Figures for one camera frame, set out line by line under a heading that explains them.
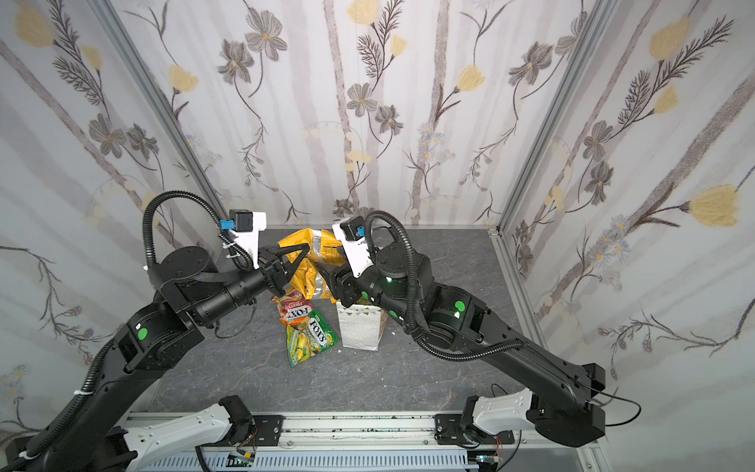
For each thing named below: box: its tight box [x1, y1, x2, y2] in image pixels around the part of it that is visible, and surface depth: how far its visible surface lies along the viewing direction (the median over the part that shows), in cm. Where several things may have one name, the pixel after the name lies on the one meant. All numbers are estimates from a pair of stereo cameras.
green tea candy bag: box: [285, 307, 340, 367], surface depth 90 cm
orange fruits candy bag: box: [270, 290, 314, 327], surface depth 93 cm
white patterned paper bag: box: [335, 300, 389, 352], surface depth 78 cm
